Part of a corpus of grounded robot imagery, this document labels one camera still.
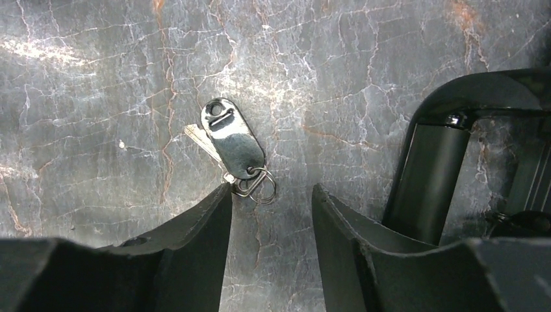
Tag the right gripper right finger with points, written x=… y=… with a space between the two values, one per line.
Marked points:
x=366 y=266

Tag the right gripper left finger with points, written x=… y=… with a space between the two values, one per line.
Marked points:
x=178 y=266

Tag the silver keyring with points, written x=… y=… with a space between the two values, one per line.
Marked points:
x=261 y=188

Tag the black key tag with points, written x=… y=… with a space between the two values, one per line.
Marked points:
x=232 y=138

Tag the silver key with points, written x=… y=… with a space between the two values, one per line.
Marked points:
x=199 y=136

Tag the black poker chip case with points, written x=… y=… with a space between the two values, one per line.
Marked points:
x=437 y=137

